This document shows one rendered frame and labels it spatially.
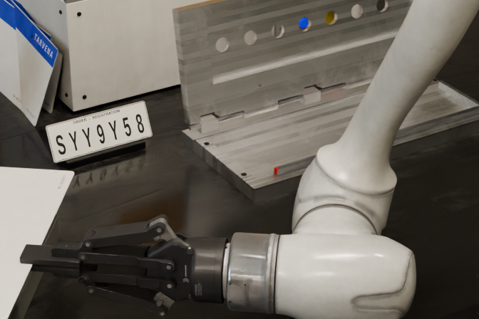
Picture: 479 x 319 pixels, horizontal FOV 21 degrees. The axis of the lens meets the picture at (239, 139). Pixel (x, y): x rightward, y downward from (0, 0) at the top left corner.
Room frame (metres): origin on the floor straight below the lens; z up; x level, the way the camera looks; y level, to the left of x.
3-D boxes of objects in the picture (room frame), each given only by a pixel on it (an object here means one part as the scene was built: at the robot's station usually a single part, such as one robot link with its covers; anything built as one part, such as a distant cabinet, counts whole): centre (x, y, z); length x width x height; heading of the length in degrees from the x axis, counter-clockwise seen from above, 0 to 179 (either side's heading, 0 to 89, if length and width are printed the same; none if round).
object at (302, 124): (1.74, -0.16, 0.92); 0.44 x 0.21 x 0.04; 121
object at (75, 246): (1.25, 0.19, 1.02); 0.05 x 0.01 x 0.03; 83
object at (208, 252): (1.23, 0.06, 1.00); 0.09 x 0.07 x 0.08; 83
